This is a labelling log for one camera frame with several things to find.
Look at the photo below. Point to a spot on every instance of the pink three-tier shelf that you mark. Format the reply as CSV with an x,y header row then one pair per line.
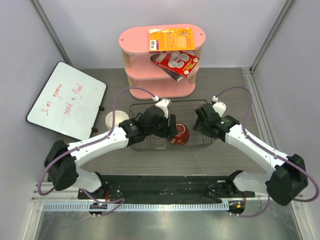
x,y
142,72

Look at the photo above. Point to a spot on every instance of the tan bowl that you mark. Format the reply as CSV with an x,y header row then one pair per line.
x,y
119,117

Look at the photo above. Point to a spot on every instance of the white dry-erase board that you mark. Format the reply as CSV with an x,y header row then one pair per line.
x,y
68,103

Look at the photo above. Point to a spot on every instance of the white slotted cable duct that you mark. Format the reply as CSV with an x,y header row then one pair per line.
x,y
126,207

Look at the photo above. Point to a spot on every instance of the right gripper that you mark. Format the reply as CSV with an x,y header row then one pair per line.
x,y
198,127

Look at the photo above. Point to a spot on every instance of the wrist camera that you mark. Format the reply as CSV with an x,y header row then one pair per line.
x,y
218,106
164,104

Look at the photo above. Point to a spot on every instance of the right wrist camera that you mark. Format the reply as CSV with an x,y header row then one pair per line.
x,y
218,106

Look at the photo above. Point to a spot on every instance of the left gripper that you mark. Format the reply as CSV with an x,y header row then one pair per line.
x,y
168,131

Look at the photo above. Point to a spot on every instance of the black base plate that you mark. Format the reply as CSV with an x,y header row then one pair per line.
x,y
172,189

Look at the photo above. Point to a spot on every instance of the orange book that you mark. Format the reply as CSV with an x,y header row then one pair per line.
x,y
174,39

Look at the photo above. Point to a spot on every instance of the red book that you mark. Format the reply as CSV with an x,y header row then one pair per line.
x,y
177,65

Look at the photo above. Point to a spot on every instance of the red patterned bowl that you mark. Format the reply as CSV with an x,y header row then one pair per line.
x,y
182,136

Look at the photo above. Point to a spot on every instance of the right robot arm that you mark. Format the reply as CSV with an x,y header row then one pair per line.
x,y
284,177

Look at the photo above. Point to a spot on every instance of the black wire dish rack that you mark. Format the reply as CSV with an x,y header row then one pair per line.
x,y
185,114

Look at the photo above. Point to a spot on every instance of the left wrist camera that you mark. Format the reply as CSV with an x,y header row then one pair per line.
x,y
164,104

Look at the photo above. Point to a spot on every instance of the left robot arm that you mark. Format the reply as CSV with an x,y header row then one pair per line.
x,y
64,161

